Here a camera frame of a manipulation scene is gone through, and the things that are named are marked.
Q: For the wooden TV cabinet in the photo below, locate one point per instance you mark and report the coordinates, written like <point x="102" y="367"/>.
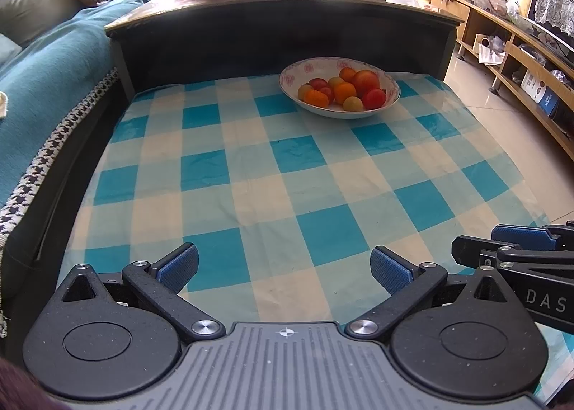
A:
<point x="493" y="20"/>

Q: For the dark maroon clothing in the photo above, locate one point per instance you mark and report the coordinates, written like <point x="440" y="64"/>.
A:
<point x="22" y="392"/>

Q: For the cream item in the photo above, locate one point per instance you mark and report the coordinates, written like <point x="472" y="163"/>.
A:
<point x="3" y="105"/>

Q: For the orange mandarin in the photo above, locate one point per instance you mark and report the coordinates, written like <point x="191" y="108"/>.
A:
<point x="316" y="98"/>
<point x="347" y="74"/>
<point x="344" y="92"/>

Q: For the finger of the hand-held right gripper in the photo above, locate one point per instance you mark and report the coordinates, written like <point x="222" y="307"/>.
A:
<point x="524" y="235"/>
<point x="471" y="251"/>

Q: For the blue covered sofa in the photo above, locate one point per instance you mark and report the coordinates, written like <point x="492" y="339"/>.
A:
<point x="54" y="82"/>

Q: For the red cherry tomato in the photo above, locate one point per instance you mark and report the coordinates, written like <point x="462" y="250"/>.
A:
<point x="374" y="98"/>
<point x="330" y="95"/>
<point x="319" y="83"/>

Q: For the white bag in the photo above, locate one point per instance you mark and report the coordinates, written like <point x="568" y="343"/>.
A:
<point x="491" y="49"/>

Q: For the dark coffee table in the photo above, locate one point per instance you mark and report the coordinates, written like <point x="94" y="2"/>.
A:
<point x="224" y="47"/>

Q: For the white box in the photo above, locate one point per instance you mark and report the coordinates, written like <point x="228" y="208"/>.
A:
<point x="531" y="82"/>

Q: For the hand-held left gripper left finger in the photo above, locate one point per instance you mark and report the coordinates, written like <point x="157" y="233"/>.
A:
<point x="177" y="268"/>

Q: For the blue white checkered tablecloth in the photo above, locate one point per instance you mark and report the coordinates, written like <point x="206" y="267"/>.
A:
<point x="251" y="194"/>

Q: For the blue box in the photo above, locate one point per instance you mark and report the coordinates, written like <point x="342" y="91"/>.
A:
<point x="549" y="99"/>

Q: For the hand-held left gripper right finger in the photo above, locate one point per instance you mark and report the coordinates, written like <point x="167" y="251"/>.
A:
<point x="390" y="271"/>

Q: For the white bowl with pink flowers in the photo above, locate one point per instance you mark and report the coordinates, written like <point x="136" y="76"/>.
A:
<point x="341" y="113"/>

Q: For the tan longan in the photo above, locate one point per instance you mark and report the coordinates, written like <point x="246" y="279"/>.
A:
<point x="304" y="90"/>
<point x="335" y="81"/>
<point x="353" y="103"/>

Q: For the red yellow nectarine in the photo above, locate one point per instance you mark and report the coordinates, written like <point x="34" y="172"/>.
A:
<point x="365" y="80"/>

